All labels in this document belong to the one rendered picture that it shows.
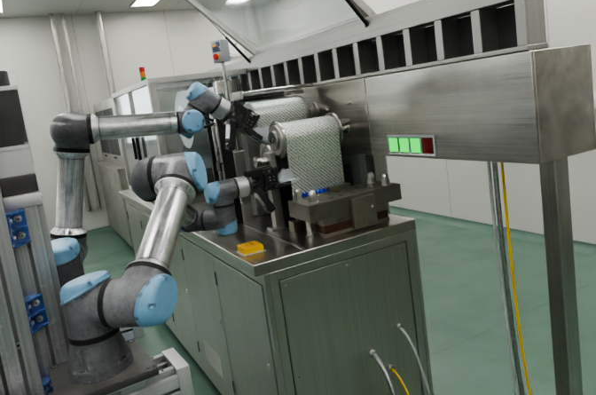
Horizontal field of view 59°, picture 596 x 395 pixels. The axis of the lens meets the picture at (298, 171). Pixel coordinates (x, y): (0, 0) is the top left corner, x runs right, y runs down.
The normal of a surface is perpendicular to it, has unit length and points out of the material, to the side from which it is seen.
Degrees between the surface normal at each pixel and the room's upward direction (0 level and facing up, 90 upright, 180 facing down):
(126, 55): 90
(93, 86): 90
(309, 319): 90
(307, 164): 90
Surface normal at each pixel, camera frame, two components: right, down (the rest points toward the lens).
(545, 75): 0.47, 0.06
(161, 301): 0.96, -0.01
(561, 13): -0.87, 0.18
